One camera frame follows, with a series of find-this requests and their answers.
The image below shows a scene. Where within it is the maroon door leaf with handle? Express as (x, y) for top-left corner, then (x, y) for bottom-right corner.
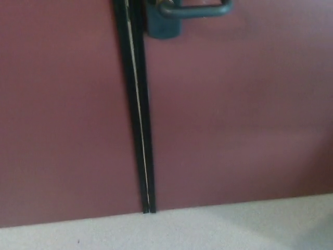
(142, 0), (333, 213)

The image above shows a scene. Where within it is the black door edge strip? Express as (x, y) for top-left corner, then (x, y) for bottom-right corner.
(112, 0), (150, 215)
(126, 0), (158, 215)

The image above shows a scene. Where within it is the dark metal handle backplate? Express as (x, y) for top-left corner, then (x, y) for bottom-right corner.
(145, 0), (182, 40)

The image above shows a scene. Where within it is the dark lever door handle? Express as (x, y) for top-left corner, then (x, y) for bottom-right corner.
(159, 0), (234, 19)

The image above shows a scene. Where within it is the maroon door leaf without handle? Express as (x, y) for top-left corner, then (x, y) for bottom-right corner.
(0, 0), (145, 230)

